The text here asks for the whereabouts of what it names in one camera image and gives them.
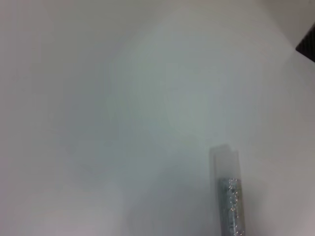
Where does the grey silver marker pen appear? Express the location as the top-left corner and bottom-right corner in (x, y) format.
(209, 144), (247, 236)

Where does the black mesh pen holder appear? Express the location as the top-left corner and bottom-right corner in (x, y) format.
(295, 24), (315, 62)

